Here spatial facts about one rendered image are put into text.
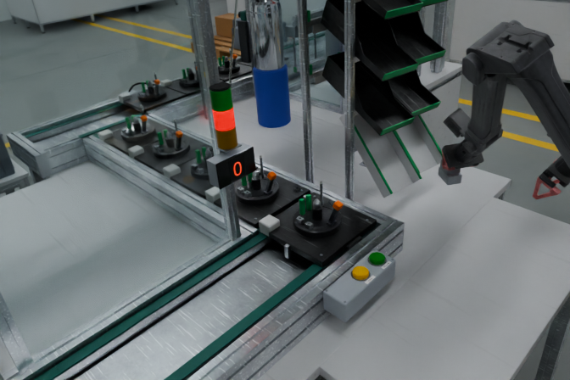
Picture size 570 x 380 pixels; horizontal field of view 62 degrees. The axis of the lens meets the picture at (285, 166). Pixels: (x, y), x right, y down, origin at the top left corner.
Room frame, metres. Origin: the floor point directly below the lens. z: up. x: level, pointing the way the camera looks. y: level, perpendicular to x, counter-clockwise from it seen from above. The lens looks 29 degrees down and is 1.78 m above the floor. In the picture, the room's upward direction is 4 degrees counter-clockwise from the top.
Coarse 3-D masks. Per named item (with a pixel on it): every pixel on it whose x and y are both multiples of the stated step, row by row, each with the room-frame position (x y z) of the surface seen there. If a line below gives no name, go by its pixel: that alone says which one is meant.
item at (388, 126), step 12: (336, 60) 1.42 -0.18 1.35; (324, 72) 1.40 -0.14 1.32; (336, 72) 1.36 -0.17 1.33; (360, 72) 1.45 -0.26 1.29; (336, 84) 1.36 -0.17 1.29; (360, 84) 1.40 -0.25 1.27; (372, 84) 1.41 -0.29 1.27; (384, 84) 1.37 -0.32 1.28; (360, 96) 1.35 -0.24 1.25; (372, 96) 1.36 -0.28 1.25; (384, 96) 1.36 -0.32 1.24; (360, 108) 1.27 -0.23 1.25; (372, 108) 1.31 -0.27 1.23; (384, 108) 1.31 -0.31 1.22; (396, 108) 1.32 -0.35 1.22; (372, 120) 1.23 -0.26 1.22; (384, 120) 1.26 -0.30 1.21; (396, 120) 1.27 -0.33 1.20; (408, 120) 1.25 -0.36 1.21; (384, 132) 1.21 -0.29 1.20
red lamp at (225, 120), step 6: (216, 114) 1.05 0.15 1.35; (222, 114) 1.04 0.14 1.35; (228, 114) 1.05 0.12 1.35; (216, 120) 1.05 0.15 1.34; (222, 120) 1.04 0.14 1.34; (228, 120) 1.05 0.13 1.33; (234, 120) 1.06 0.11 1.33; (216, 126) 1.05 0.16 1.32; (222, 126) 1.04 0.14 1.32; (228, 126) 1.05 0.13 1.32; (234, 126) 1.06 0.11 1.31
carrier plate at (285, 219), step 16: (288, 208) 1.20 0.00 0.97; (288, 224) 1.12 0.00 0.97; (352, 224) 1.09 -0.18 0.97; (368, 224) 1.09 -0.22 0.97; (288, 240) 1.04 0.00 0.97; (304, 240) 1.04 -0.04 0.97; (320, 240) 1.03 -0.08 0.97; (336, 240) 1.03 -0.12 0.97; (352, 240) 1.03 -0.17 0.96; (304, 256) 0.99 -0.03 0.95; (320, 256) 0.97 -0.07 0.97; (336, 256) 0.98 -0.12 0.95
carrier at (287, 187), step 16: (256, 176) 1.29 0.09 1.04; (240, 192) 1.27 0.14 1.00; (256, 192) 1.27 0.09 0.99; (272, 192) 1.27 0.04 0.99; (288, 192) 1.29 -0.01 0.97; (304, 192) 1.28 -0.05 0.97; (240, 208) 1.22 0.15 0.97; (256, 208) 1.21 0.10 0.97; (272, 208) 1.21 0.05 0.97; (256, 224) 1.13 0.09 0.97
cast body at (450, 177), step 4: (440, 164) 1.25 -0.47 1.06; (440, 168) 1.25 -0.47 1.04; (460, 168) 1.21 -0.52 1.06; (440, 172) 1.24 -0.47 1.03; (444, 172) 1.22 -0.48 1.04; (448, 172) 1.21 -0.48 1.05; (452, 172) 1.21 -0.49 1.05; (456, 172) 1.21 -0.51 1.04; (440, 176) 1.24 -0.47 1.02; (444, 176) 1.22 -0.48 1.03; (448, 176) 1.20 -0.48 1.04; (452, 176) 1.20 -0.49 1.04; (456, 176) 1.20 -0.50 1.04; (460, 176) 1.20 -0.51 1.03; (444, 180) 1.21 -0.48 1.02; (448, 180) 1.20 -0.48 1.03; (452, 180) 1.20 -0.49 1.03; (456, 180) 1.20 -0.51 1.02; (460, 180) 1.20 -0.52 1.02; (448, 184) 1.20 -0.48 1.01; (452, 184) 1.20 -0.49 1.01
